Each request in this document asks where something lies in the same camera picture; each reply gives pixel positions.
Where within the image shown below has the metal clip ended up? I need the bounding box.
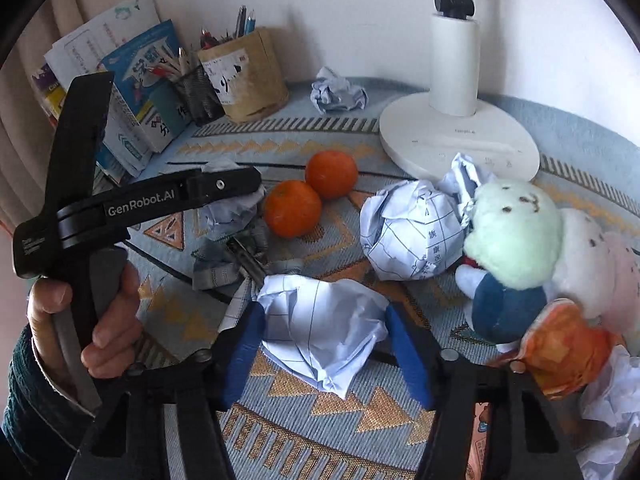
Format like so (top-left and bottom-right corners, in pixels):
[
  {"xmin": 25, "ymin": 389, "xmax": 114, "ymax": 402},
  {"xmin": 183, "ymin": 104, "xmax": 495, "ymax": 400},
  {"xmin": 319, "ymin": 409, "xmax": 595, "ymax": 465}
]
[{"xmin": 226, "ymin": 237, "xmax": 268, "ymax": 286}]

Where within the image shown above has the crumpled bluish paper ball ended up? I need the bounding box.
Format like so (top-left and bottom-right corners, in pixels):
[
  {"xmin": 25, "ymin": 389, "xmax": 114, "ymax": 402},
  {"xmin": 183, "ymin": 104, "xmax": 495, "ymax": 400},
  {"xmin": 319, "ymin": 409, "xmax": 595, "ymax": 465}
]
[{"xmin": 310, "ymin": 66, "xmax": 369, "ymax": 114}]

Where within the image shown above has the orange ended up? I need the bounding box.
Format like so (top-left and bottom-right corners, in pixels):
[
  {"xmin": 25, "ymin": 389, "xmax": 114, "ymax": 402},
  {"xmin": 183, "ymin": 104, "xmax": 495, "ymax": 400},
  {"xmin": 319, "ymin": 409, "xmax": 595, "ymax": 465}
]
[
  {"xmin": 304, "ymin": 150, "xmax": 359, "ymax": 200},
  {"xmin": 263, "ymin": 180, "xmax": 323, "ymax": 239}
]

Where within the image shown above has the white desk lamp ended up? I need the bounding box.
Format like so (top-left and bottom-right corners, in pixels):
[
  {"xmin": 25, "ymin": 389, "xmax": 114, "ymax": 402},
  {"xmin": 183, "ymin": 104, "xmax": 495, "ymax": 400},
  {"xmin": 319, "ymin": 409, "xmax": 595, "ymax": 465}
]
[{"xmin": 378, "ymin": 0, "xmax": 542, "ymax": 183}]

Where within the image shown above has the person's left hand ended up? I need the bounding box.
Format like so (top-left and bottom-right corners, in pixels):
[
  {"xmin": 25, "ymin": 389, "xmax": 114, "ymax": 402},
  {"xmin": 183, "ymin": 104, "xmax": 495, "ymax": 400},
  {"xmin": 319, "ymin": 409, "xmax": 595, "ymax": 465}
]
[{"xmin": 29, "ymin": 264, "xmax": 144, "ymax": 387}]

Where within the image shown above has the white plush toy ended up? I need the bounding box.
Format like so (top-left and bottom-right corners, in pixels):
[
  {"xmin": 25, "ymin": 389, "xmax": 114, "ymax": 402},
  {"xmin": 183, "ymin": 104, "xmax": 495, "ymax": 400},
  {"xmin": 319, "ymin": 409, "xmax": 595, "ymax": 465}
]
[{"xmin": 547, "ymin": 207, "xmax": 640, "ymax": 331}]

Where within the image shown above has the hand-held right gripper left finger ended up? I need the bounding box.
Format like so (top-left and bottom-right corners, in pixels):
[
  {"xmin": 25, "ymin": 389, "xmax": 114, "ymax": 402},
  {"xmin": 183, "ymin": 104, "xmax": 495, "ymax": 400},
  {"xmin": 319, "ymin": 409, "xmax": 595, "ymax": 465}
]
[{"xmin": 65, "ymin": 304, "xmax": 267, "ymax": 480}]

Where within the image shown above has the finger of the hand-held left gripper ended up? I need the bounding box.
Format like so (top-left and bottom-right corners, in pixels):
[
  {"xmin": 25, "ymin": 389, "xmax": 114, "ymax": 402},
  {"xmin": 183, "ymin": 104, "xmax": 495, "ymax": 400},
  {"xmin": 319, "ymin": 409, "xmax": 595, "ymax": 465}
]
[{"xmin": 186, "ymin": 166, "xmax": 266, "ymax": 212}]

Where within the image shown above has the yellow purple book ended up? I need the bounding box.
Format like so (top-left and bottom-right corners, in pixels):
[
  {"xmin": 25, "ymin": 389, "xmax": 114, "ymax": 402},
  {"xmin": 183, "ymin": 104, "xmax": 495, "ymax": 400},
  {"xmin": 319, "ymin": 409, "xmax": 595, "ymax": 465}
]
[{"xmin": 31, "ymin": 62, "xmax": 68, "ymax": 128}]

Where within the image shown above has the person's left forearm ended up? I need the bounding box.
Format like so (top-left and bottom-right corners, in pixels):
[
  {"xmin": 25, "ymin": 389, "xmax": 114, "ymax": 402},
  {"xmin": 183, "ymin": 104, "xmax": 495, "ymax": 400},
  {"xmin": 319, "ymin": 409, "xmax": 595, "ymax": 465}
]
[{"xmin": 0, "ymin": 324, "xmax": 103, "ymax": 480}]

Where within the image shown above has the blue illustrated book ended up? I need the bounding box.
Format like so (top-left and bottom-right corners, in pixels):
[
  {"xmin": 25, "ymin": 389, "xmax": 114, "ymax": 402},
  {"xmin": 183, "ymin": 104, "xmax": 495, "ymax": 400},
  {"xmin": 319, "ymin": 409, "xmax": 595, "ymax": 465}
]
[{"xmin": 97, "ymin": 20, "xmax": 193, "ymax": 153}]

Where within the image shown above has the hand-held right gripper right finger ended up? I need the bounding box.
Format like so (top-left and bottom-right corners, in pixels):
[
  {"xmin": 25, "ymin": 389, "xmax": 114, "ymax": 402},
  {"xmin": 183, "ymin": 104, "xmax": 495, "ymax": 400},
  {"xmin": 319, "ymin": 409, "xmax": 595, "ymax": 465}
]
[{"xmin": 384, "ymin": 303, "xmax": 587, "ymax": 480}]

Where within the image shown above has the large printed paper ball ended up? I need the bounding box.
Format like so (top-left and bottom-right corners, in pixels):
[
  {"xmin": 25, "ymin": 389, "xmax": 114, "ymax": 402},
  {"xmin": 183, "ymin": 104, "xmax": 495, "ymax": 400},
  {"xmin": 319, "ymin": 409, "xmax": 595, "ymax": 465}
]
[{"xmin": 359, "ymin": 180, "xmax": 473, "ymax": 282}]

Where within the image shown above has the small crumpled white paper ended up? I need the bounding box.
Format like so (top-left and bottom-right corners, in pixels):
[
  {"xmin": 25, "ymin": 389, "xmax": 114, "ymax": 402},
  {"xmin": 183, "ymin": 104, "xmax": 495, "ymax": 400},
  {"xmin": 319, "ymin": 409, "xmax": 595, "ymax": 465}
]
[{"xmin": 437, "ymin": 152, "xmax": 498, "ymax": 233}]

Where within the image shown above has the kraft paper pen holder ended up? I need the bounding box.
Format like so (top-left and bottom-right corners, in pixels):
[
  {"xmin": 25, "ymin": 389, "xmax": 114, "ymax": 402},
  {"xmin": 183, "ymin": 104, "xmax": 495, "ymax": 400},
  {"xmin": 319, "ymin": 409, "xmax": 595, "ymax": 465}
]
[{"xmin": 197, "ymin": 27, "xmax": 291, "ymax": 123}]

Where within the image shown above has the black mesh pen holder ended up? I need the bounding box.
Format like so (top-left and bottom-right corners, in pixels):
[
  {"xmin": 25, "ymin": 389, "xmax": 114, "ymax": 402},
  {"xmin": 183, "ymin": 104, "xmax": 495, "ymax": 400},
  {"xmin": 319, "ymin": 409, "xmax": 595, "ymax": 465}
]
[{"xmin": 172, "ymin": 62, "xmax": 227, "ymax": 127}]

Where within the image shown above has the lined paper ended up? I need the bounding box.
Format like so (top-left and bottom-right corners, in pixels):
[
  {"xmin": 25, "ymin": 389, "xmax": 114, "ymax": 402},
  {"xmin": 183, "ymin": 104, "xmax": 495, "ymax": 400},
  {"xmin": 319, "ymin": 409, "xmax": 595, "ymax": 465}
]
[{"xmin": 256, "ymin": 275, "xmax": 391, "ymax": 401}]

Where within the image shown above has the grey plaid cloth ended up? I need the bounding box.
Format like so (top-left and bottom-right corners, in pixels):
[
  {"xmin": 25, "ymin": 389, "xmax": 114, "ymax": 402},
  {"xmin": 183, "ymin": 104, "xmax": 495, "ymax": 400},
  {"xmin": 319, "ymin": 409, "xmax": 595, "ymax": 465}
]
[{"xmin": 191, "ymin": 217, "xmax": 307, "ymax": 333}]

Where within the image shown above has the green booklet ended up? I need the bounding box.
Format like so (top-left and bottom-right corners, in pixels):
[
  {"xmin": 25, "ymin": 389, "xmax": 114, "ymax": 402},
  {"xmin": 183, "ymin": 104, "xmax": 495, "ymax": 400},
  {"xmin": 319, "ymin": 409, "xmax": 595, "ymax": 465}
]
[{"xmin": 97, "ymin": 125, "xmax": 153, "ymax": 186}]

